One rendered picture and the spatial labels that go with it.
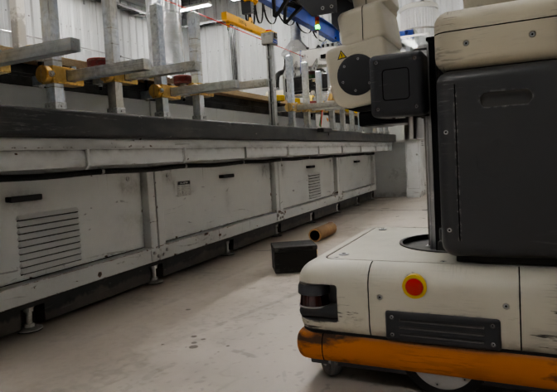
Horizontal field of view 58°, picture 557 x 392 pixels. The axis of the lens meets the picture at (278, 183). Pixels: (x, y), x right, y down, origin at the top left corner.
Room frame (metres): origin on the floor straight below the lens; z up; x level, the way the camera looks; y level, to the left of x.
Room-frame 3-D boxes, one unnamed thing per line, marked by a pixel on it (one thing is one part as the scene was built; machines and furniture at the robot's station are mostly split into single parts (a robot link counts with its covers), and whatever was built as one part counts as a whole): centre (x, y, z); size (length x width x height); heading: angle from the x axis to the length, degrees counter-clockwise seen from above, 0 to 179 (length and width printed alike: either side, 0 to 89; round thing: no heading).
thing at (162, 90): (1.98, 0.42, 0.80); 0.14 x 0.06 x 0.05; 155
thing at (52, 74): (1.53, 0.63, 0.80); 0.14 x 0.06 x 0.05; 155
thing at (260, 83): (2.18, 0.22, 0.83); 0.43 x 0.03 x 0.04; 65
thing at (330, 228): (3.19, -0.27, 0.04); 0.30 x 0.08 x 0.08; 155
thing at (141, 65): (1.51, 0.54, 0.80); 0.43 x 0.03 x 0.04; 65
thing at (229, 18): (8.36, 0.31, 2.65); 1.71 x 0.09 x 0.32; 155
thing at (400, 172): (6.16, -0.95, 0.95); 1.65 x 0.70 x 1.90; 65
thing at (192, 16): (2.19, 0.32, 0.92); 0.04 x 0.04 x 0.48; 65
